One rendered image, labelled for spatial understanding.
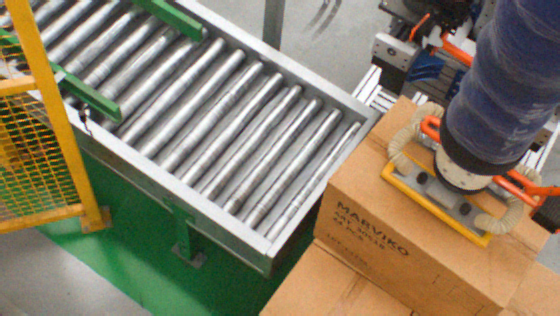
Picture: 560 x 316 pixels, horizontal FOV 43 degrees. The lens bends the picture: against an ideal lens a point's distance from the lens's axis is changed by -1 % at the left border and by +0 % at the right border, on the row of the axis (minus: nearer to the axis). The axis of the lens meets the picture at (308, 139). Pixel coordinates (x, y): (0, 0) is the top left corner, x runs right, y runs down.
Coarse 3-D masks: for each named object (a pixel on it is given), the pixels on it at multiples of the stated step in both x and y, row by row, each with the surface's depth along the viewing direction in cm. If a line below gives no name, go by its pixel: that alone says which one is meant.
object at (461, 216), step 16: (416, 160) 199; (384, 176) 196; (400, 176) 195; (416, 176) 195; (432, 176) 196; (416, 192) 193; (432, 208) 192; (464, 208) 189; (480, 208) 193; (464, 224) 189; (480, 240) 188
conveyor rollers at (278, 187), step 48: (0, 0) 278; (96, 0) 284; (0, 48) 266; (96, 48) 270; (192, 48) 276; (144, 96) 263; (192, 96) 264; (288, 96) 268; (192, 144) 254; (288, 144) 259; (336, 144) 260; (240, 192) 245
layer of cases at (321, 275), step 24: (312, 264) 236; (336, 264) 236; (288, 288) 231; (312, 288) 231; (336, 288) 232; (360, 288) 233; (528, 288) 239; (552, 288) 240; (264, 312) 226; (288, 312) 227; (312, 312) 227; (336, 312) 228; (360, 312) 229; (384, 312) 230; (408, 312) 231; (504, 312) 234; (528, 312) 235; (552, 312) 236
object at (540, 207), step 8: (544, 200) 181; (552, 200) 182; (536, 208) 180; (544, 208) 180; (552, 208) 181; (536, 216) 182; (544, 216) 179; (552, 216) 179; (544, 224) 181; (552, 224) 179; (552, 232) 181
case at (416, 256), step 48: (384, 144) 215; (336, 192) 208; (384, 192) 207; (336, 240) 231; (384, 240) 210; (432, 240) 200; (528, 240) 204; (384, 288) 233; (432, 288) 211; (480, 288) 195
